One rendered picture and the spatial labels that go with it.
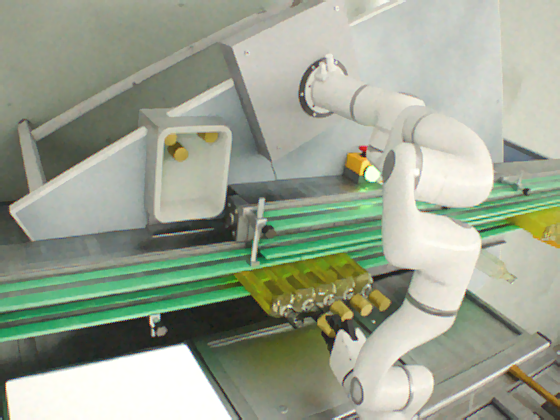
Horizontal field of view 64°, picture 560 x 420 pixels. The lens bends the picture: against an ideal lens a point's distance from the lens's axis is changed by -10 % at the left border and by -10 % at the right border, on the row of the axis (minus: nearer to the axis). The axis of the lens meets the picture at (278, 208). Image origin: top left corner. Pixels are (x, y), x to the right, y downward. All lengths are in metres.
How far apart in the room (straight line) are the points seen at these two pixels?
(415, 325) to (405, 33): 0.95
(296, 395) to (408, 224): 0.52
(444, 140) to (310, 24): 0.50
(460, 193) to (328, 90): 0.51
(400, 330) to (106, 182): 0.72
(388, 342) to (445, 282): 0.13
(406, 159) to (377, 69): 0.73
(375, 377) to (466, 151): 0.38
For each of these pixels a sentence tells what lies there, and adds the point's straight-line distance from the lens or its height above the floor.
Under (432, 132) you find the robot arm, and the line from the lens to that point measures 0.82.
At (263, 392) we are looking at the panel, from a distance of 1.06.
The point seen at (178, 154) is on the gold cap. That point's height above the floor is 0.81.
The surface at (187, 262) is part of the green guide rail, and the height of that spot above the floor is 0.91.
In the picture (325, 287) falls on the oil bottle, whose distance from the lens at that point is 1.13.
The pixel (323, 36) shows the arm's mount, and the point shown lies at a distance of 1.21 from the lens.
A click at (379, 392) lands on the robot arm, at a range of 0.78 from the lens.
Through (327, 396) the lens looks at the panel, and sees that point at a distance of 1.08.
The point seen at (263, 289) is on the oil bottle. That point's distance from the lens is 1.09.
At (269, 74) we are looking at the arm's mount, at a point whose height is 0.82.
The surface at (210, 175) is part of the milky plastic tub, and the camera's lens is 1.19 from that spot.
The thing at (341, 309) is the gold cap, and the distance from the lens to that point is 1.10.
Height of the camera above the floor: 1.78
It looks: 48 degrees down
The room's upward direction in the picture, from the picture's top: 130 degrees clockwise
